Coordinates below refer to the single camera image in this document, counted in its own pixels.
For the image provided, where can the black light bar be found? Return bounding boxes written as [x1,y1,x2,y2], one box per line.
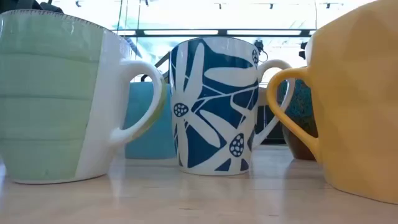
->
[117,29,317,37]

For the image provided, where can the blue white floral mug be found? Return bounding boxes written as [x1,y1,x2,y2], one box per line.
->
[169,36,296,177]

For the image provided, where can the green and white mug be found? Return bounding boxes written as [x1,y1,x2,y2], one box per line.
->
[0,9,167,184]

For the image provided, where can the dark teal speckled mug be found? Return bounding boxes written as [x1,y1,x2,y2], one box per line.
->
[277,78,319,162]

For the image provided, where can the light blue mug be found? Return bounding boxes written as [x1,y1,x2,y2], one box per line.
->
[123,82,177,161]

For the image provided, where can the yellow mug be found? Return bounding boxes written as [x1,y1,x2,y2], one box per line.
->
[266,0,398,205]

